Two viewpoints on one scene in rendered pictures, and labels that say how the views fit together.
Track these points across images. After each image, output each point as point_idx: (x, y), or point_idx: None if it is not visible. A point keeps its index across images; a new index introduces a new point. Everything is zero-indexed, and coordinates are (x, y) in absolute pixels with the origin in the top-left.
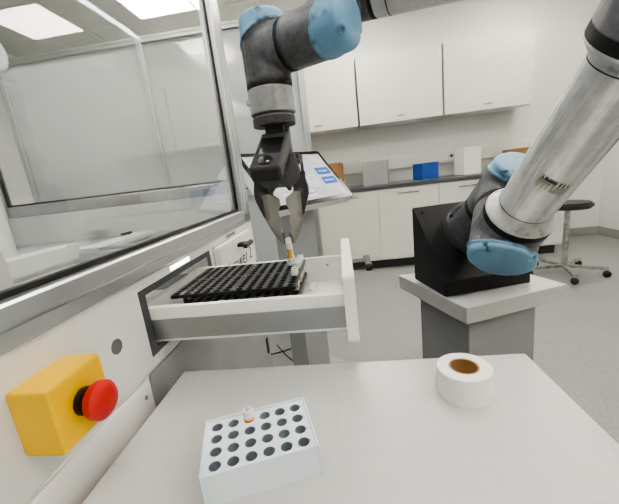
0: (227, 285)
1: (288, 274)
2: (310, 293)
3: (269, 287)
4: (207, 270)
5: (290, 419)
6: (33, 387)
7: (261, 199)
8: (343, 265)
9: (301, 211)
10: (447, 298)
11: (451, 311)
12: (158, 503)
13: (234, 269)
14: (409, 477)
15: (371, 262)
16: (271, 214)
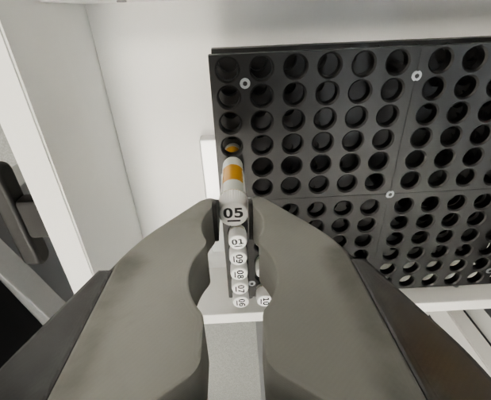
0: (440, 108)
1: (253, 175)
2: (209, 182)
3: (297, 76)
4: None
5: None
6: None
7: (424, 372)
8: (10, 71)
9: (109, 279)
10: None
11: None
12: None
13: (428, 254)
14: None
15: None
16: (316, 271)
